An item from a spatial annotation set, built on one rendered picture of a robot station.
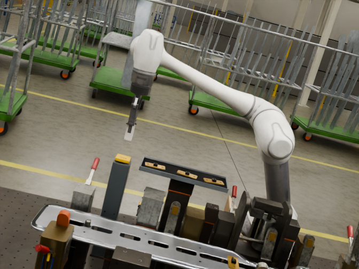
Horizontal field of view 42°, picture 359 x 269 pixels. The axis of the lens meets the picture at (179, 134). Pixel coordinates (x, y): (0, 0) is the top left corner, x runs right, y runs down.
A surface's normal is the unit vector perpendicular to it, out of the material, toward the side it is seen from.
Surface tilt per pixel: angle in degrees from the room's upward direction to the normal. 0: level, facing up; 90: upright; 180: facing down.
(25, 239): 0
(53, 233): 0
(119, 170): 90
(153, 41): 77
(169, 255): 0
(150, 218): 90
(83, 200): 90
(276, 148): 98
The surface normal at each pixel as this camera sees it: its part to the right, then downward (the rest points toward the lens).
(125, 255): 0.26, -0.93
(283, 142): 0.04, 0.48
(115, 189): -0.04, 0.26
